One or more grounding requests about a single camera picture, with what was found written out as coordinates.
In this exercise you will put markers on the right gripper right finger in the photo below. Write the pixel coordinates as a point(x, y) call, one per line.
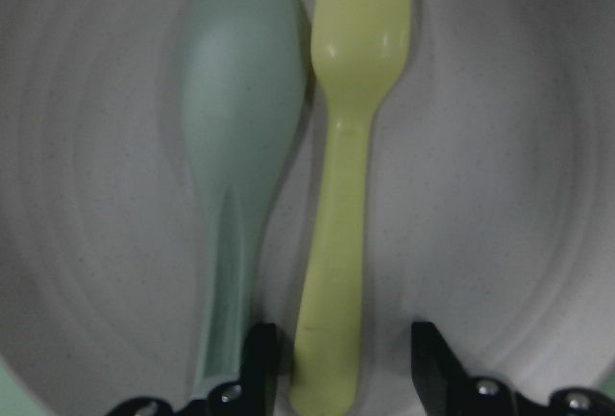
point(440, 380)

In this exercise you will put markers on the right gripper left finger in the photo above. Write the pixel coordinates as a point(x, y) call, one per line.
point(259, 370)

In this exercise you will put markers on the white round plate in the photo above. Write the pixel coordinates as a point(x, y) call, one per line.
point(491, 201)

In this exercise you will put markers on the pale green spoon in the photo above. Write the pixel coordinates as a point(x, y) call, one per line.
point(244, 74)

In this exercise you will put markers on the yellow plastic fork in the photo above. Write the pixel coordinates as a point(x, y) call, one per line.
point(359, 50)

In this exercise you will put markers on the light green tray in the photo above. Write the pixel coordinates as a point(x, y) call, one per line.
point(16, 398)

